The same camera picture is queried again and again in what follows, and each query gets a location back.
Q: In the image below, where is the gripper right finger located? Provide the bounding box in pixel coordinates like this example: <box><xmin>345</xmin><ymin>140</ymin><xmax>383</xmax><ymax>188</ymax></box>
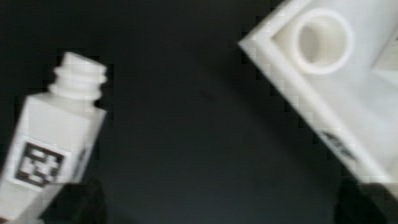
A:
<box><xmin>335</xmin><ymin>179</ymin><xmax>398</xmax><ymax>224</ymax></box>

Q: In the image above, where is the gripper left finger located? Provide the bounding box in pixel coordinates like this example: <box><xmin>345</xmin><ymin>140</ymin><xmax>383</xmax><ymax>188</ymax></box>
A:
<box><xmin>40</xmin><ymin>181</ymin><xmax>109</xmax><ymax>224</ymax></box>

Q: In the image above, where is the white table leg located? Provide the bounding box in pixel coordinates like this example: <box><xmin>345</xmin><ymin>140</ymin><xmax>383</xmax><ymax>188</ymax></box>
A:
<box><xmin>0</xmin><ymin>52</ymin><xmax>107</xmax><ymax>224</ymax></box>

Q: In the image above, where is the white square tabletop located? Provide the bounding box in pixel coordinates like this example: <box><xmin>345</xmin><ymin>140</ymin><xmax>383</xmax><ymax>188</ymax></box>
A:
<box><xmin>241</xmin><ymin>0</ymin><xmax>398</xmax><ymax>184</ymax></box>

